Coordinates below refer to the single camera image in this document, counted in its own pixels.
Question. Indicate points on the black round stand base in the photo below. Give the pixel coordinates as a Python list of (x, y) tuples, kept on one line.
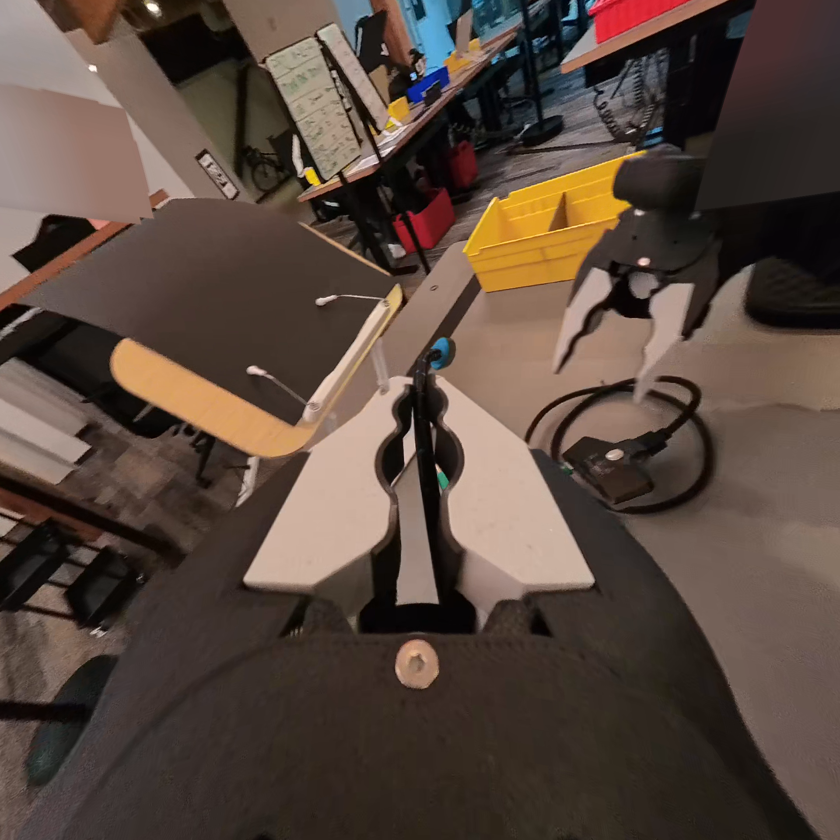
[(541, 131)]

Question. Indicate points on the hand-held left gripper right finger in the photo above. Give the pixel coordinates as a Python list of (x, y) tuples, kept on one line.
[(512, 525)]

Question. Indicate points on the bicycle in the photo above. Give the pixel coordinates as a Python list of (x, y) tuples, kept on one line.
[(266, 174)]

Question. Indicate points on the blue plastic bin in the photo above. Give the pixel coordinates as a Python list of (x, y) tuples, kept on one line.
[(426, 88)]

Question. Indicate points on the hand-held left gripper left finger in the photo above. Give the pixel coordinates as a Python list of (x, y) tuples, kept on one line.
[(315, 525)]

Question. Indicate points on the black and plywood chair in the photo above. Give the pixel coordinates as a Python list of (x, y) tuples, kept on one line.
[(197, 275)]

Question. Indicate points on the grey work table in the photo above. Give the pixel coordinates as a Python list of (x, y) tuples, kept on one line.
[(590, 56)]

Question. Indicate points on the black textured mat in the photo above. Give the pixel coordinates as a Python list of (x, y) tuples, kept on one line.
[(794, 295)]

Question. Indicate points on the yellow plastic bin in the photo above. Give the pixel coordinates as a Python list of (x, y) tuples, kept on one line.
[(525, 249)]

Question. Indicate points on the black monitor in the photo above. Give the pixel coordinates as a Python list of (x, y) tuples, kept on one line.
[(774, 118)]

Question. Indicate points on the long wooden work table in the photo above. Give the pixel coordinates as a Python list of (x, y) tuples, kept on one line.
[(420, 128)]

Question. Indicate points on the whiteboard with green notes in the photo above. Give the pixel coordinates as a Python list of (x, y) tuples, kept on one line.
[(315, 111), (354, 72)]

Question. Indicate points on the black adapter box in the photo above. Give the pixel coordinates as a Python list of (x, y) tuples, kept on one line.
[(610, 479)]

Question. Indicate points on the red plastic bin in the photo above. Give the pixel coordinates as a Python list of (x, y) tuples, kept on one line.
[(643, 19), (426, 223), (463, 164)]

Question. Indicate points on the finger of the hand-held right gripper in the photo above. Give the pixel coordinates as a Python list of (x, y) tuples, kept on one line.
[(669, 321), (584, 302)]

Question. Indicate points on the framed wall sign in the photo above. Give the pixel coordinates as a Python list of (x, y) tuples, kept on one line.
[(216, 174)]

